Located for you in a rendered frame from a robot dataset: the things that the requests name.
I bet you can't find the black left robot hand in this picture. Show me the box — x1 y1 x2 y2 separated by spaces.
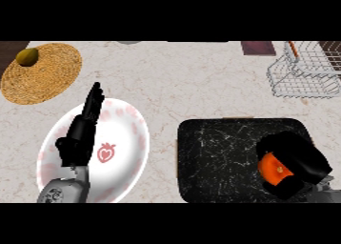
53 81 106 168

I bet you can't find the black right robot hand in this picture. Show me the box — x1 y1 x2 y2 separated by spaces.
255 131 333 201

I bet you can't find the orange squash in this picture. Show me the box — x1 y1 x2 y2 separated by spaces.
257 152 297 187

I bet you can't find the black marble tray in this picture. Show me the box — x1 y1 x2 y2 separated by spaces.
176 117 317 204

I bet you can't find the orange stick in basket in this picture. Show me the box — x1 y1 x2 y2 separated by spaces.
288 41 301 59

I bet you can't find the white plate with strawberry print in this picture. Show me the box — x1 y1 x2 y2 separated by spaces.
36 97 151 204

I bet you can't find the round woven straw placemat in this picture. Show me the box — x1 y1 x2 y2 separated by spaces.
0 42 83 106

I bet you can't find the olive green fruit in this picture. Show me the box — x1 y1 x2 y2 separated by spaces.
15 47 42 68

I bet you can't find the grey object at edge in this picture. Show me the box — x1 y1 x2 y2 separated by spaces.
115 40 143 46

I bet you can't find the dark maroon flat object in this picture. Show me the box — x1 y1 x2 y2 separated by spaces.
239 41 277 57

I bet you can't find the white wire tiered basket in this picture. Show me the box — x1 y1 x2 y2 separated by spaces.
264 41 341 100

